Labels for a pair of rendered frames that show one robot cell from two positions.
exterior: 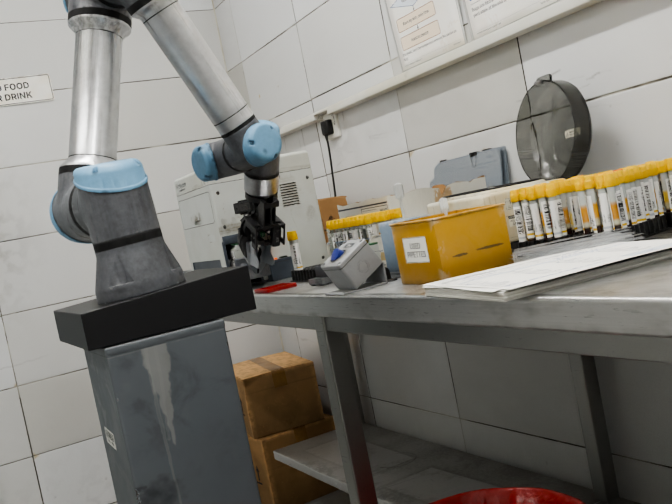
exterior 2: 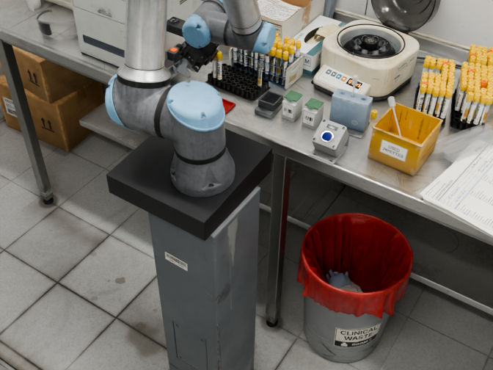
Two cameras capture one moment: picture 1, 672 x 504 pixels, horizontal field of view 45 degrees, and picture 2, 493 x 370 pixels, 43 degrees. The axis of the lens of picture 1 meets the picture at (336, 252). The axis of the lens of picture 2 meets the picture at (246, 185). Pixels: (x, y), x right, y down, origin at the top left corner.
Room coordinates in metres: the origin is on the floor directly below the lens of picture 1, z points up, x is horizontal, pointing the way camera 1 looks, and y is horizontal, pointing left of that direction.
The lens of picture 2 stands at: (0.40, 0.80, 1.91)
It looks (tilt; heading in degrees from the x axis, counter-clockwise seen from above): 43 degrees down; 330
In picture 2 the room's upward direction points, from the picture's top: 1 degrees clockwise
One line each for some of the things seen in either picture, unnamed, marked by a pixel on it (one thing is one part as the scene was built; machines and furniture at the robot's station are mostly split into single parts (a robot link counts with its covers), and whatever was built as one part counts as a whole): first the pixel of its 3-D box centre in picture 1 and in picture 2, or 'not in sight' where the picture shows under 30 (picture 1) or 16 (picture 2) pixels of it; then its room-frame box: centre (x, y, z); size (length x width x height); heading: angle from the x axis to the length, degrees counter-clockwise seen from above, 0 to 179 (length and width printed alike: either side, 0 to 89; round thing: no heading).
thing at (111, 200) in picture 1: (114, 198); (194, 118); (1.39, 0.35, 1.11); 0.13 x 0.12 x 0.14; 36
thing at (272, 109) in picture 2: (333, 272); (270, 103); (1.62, 0.01, 0.89); 0.09 x 0.05 x 0.04; 120
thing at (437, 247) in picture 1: (451, 245); (404, 139); (1.28, -0.18, 0.93); 0.13 x 0.13 x 0.10; 25
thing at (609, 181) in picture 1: (614, 208); (485, 114); (1.25, -0.43, 0.93); 0.02 x 0.02 x 0.11
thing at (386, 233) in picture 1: (409, 246); (350, 111); (1.44, -0.13, 0.92); 0.10 x 0.07 x 0.10; 34
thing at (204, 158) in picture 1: (225, 157); (209, 26); (1.65, 0.18, 1.16); 0.11 x 0.11 x 0.08; 36
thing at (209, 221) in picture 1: (251, 222); (139, 5); (2.09, 0.20, 1.03); 0.31 x 0.27 x 0.30; 27
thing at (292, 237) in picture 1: (319, 252); (238, 68); (1.76, 0.04, 0.93); 0.17 x 0.09 x 0.11; 25
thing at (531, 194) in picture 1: (536, 220); (432, 105); (1.35, -0.34, 0.93); 0.02 x 0.02 x 0.11
